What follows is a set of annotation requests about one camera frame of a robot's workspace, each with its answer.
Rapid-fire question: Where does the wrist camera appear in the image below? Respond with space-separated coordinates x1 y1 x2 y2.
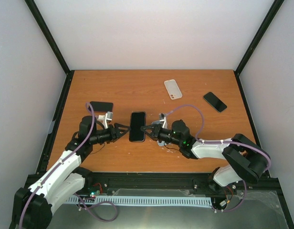
97 112 113 129
159 113 168 129

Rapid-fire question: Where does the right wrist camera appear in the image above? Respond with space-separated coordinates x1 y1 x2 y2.
159 113 168 129

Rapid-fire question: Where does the light blue cable duct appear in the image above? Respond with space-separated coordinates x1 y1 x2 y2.
65 195 212 206

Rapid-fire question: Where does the teal phone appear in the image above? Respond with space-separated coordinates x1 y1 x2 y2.
203 92 227 113

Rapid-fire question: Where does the black frame post left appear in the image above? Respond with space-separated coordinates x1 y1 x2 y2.
24 0 72 75

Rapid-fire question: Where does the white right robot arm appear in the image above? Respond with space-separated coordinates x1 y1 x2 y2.
141 120 271 187

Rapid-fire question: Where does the silver phone black screen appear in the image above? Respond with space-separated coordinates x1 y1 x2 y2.
129 112 146 142

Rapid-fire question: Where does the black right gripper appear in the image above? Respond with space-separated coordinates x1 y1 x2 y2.
140 124 181 146

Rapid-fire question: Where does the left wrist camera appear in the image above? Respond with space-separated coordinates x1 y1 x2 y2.
97 112 113 129

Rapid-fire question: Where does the black frame post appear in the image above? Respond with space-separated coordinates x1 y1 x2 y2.
24 0 72 75
234 0 285 74

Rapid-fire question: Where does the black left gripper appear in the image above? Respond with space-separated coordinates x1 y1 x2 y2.
90 123 131 145

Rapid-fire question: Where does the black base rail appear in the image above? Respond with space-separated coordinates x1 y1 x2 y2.
67 167 283 198

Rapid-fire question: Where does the black frame post right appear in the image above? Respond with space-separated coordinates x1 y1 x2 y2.
234 0 285 74

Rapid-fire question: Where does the cream phone case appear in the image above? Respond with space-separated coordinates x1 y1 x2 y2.
164 79 183 100

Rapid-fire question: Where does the light blue phone case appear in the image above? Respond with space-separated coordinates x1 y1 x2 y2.
152 120 168 146

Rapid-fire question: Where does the black phone case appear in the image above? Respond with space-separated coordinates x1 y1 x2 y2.
128 111 147 143

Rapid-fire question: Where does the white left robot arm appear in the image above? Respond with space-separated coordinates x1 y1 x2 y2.
10 115 130 229

